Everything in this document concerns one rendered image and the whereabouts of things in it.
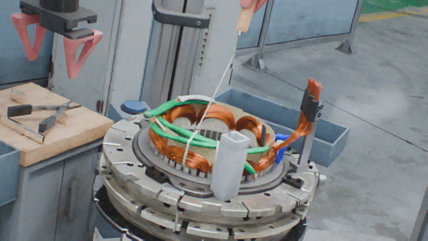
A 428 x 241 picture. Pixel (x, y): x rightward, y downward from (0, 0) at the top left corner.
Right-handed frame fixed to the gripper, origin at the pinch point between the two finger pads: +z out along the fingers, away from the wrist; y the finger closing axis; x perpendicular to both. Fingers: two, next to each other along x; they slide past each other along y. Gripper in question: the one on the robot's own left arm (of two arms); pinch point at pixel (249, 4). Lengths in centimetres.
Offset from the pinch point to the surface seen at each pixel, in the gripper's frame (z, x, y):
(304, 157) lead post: 17.2, -7.0, 16.4
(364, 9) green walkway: -85, 339, 506
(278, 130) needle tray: 16.1, 11.5, 32.2
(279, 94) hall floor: 11, 217, 288
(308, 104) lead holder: 9.8, -8.1, 10.8
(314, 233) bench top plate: 34, 15, 62
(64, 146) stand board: 30.1, 20.3, -4.5
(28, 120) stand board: 28.9, 27.5, -7.1
